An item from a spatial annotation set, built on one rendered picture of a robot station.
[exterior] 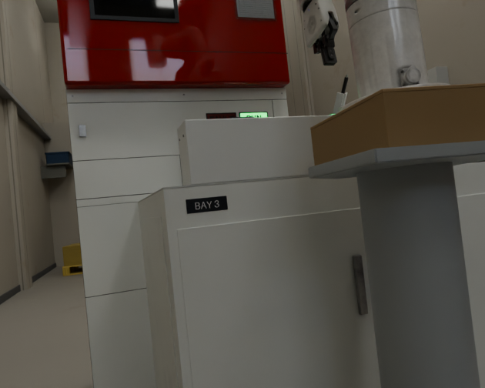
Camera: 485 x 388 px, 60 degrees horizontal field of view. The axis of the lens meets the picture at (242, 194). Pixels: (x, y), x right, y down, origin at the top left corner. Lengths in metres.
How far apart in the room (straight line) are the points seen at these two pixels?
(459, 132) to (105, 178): 1.12
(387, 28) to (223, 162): 0.41
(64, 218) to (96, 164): 7.46
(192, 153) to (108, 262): 0.70
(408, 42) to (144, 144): 1.00
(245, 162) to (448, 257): 0.45
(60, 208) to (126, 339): 7.51
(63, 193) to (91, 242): 7.48
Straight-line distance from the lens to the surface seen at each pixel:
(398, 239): 0.72
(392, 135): 0.65
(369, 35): 0.79
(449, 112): 0.73
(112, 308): 1.52
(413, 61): 0.78
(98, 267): 1.50
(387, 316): 0.77
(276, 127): 0.97
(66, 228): 8.94
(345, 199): 1.03
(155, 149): 1.53
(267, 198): 0.94
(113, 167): 1.51
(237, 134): 0.93
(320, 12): 1.15
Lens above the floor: 0.76
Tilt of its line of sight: 2 degrees up
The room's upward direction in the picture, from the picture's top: 6 degrees counter-clockwise
